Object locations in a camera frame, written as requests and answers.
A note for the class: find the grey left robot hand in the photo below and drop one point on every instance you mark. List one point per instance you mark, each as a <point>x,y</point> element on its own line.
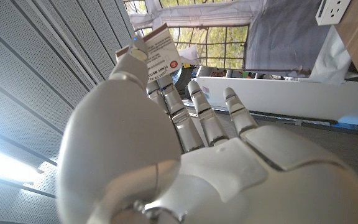
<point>166,174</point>

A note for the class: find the white power strip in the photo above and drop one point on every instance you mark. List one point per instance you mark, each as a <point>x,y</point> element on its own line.
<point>332,11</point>

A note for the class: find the printed window backdrop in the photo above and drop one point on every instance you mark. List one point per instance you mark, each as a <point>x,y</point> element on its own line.
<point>278,37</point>

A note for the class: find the white plastic sheet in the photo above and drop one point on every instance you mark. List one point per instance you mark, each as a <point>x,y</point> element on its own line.
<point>331,59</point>

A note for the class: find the small matchbox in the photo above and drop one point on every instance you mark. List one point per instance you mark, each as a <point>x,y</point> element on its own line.
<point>163,56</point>

